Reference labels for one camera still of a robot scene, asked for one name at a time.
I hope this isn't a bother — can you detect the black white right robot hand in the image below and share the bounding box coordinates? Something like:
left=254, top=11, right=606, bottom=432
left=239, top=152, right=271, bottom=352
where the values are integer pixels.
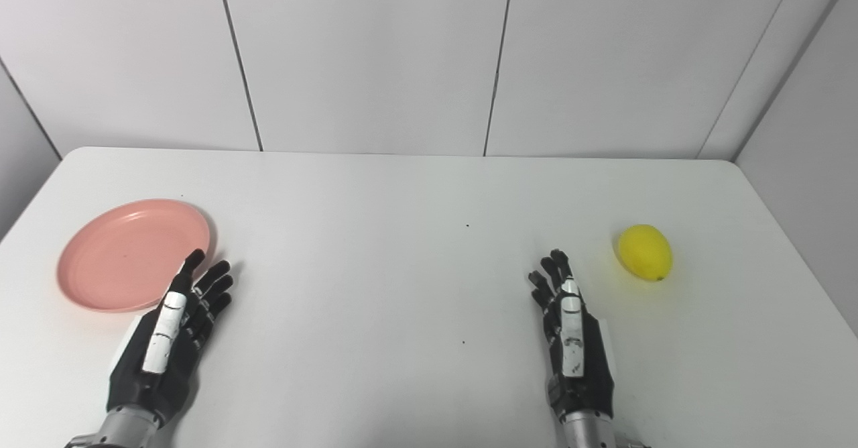
left=527, top=249, right=616, bottom=423

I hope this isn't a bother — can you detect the pink plastic plate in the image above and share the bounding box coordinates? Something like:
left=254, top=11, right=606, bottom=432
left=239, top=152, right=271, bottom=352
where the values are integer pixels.
left=57, top=199, right=217, bottom=313

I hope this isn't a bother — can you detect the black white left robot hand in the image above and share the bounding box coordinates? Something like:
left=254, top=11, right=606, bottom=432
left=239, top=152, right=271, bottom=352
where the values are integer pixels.
left=107, top=249, right=235, bottom=429

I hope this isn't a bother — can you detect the yellow lemon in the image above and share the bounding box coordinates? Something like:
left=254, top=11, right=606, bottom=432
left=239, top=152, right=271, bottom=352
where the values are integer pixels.
left=617, top=224, right=674, bottom=282

